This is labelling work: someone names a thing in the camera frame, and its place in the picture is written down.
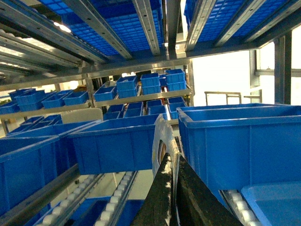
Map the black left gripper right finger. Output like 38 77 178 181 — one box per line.
176 156 242 226

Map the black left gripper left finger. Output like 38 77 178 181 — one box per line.
131 153 173 226

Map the large blue plastic bin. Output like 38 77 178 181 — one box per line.
176 103 301 191

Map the blue bin behind left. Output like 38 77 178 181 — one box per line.
68 114 162 175

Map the blue plastic tray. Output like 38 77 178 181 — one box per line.
241 181 301 226

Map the stainless steel shelf rack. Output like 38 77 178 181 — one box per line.
0 0 301 226

